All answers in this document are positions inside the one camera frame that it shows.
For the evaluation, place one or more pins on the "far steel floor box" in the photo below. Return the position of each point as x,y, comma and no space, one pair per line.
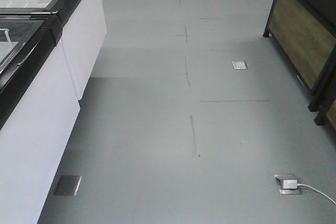
241,65

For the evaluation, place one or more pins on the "near white chest freezer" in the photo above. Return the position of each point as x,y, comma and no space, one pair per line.
39,107

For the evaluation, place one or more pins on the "white chest freezer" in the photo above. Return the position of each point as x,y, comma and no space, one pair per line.
83,31
39,107

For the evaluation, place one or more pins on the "closed steel floor box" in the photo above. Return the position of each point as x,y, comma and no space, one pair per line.
68,185

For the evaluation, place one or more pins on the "far white chest freezer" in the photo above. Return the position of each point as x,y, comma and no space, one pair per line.
83,31

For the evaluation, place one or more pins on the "white power adapter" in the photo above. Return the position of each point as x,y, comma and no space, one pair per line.
289,184

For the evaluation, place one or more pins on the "open floor socket box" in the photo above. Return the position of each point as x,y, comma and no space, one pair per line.
278,177

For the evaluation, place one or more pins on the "dark wooden display stand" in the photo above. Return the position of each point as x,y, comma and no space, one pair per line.
305,31

